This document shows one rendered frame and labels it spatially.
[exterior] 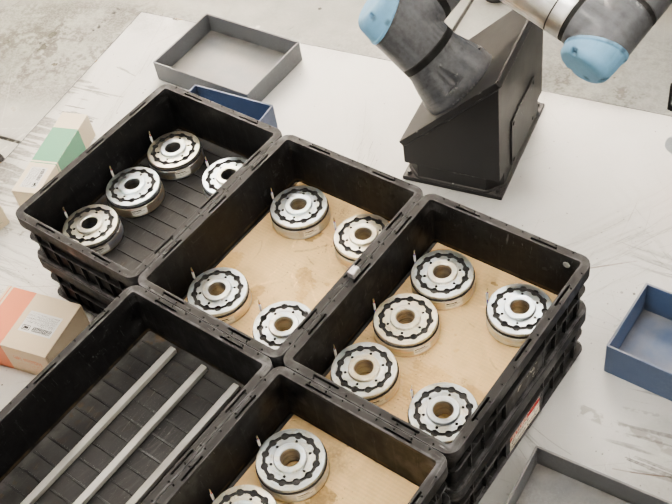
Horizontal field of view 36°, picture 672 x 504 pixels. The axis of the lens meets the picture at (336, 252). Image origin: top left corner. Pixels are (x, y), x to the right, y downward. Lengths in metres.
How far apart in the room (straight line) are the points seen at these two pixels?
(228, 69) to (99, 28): 1.59
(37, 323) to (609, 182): 1.09
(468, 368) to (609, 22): 0.55
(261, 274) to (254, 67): 0.74
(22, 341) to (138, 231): 0.28
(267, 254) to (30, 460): 0.51
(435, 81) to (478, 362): 0.55
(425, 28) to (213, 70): 0.69
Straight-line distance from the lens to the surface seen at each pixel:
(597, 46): 1.37
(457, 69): 1.86
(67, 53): 3.85
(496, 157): 1.92
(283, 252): 1.77
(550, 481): 1.63
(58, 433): 1.66
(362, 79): 2.29
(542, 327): 1.50
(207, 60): 2.42
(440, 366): 1.59
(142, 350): 1.71
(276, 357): 1.51
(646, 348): 1.78
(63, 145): 2.23
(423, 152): 1.97
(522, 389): 1.55
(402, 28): 1.84
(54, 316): 1.88
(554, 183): 2.02
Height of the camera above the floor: 2.13
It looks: 48 degrees down
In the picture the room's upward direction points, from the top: 11 degrees counter-clockwise
